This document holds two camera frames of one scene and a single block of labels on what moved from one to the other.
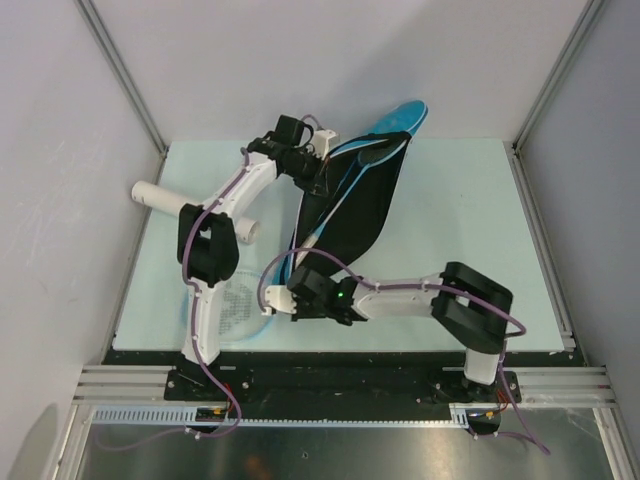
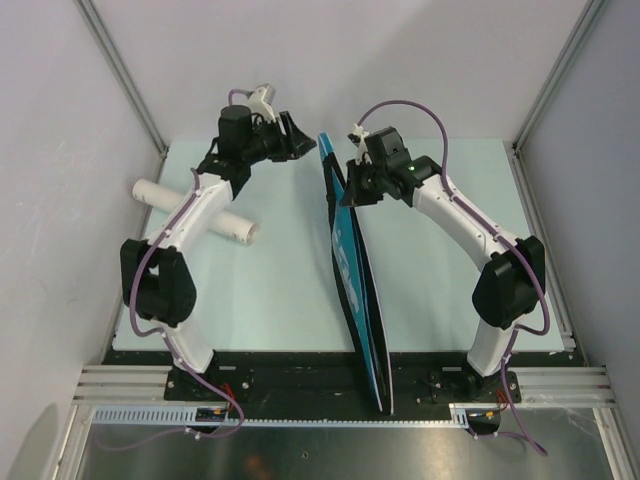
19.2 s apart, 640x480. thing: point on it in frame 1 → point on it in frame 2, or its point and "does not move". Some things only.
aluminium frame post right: [558, 72] does not move
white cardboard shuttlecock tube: [169, 201] does not move
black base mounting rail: [333, 385] does not move
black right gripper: [301, 314] → [354, 196]
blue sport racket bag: [330, 222] → [358, 273]
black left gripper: [316, 183] → [293, 144]
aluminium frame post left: [124, 72] does not move
